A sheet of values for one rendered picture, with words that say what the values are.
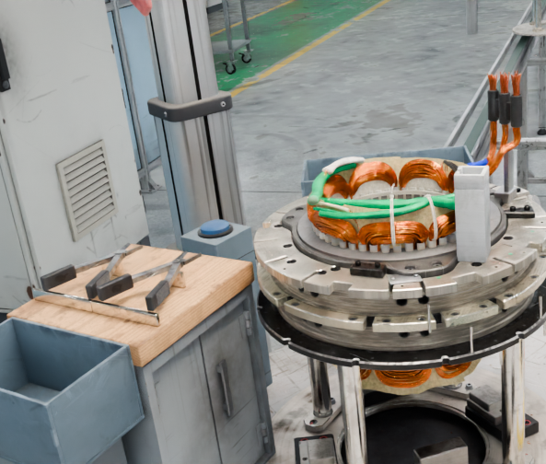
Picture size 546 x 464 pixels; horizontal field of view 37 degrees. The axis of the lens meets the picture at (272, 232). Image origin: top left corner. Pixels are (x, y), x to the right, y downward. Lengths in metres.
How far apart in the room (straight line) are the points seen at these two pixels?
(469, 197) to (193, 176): 0.59
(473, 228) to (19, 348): 0.49
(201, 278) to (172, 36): 0.45
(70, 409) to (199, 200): 0.59
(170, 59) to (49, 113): 1.96
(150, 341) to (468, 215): 0.33
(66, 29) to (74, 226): 0.76
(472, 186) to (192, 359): 0.34
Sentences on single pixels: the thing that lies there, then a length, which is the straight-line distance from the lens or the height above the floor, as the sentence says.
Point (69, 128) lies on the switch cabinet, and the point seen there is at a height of 0.73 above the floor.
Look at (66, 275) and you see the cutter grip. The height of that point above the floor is 1.09.
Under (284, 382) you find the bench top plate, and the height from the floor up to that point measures 0.78.
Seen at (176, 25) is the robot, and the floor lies 1.29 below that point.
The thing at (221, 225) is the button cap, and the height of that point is 1.04.
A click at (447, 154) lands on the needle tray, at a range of 1.26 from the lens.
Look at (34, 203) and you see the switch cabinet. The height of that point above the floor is 0.53.
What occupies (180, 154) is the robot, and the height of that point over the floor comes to 1.10.
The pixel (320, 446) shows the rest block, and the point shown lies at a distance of 0.99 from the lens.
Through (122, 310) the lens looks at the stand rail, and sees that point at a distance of 0.83.
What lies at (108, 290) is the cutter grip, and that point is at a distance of 0.85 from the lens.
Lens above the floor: 1.44
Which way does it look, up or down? 22 degrees down
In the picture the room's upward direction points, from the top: 7 degrees counter-clockwise
